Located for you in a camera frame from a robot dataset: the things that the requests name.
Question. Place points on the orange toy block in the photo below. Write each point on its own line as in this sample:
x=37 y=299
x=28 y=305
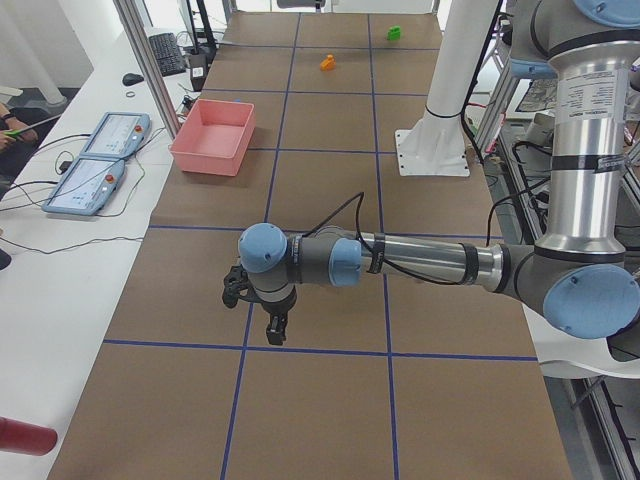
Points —
x=328 y=63

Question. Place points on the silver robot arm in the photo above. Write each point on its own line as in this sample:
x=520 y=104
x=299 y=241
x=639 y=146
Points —
x=574 y=275

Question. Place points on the teach pendant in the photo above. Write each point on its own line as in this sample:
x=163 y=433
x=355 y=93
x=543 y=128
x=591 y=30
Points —
x=85 y=187
x=118 y=135

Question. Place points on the pink plastic box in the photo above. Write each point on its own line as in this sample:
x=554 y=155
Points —
x=214 y=137

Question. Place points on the green handled tool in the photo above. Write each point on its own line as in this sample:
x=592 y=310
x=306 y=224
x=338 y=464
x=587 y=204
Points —
x=17 y=133

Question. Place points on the red cylinder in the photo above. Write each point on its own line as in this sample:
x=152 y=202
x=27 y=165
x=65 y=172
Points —
x=26 y=438

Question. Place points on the black computer mouse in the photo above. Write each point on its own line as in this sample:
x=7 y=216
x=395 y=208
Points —
x=130 y=79

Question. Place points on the near teach pendant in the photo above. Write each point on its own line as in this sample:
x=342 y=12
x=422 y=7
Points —
x=85 y=187

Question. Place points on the black keyboard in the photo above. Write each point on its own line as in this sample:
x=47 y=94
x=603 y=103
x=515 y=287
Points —
x=167 y=53

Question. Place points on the green toy block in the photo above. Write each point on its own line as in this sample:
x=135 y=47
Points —
x=394 y=33

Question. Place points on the black box with label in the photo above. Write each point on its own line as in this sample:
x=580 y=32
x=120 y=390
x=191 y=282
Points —
x=198 y=71

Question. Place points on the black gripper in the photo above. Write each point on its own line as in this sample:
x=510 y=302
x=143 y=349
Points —
x=278 y=308

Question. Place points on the seated person hand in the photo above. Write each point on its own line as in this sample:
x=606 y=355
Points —
x=5 y=141

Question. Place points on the far teach pendant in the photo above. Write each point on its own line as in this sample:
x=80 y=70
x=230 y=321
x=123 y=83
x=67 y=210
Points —
x=118 y=135

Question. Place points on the brown paper table cover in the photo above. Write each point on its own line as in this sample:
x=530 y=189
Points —
x=240 y=350

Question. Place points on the aluminium frame post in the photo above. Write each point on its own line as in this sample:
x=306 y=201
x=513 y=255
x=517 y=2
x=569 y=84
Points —
x=133 y=27

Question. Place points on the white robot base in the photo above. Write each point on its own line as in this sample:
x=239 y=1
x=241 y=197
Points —
x=563 y=356

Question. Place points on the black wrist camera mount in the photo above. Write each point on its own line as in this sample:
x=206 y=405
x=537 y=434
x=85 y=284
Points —
x=237 y=286

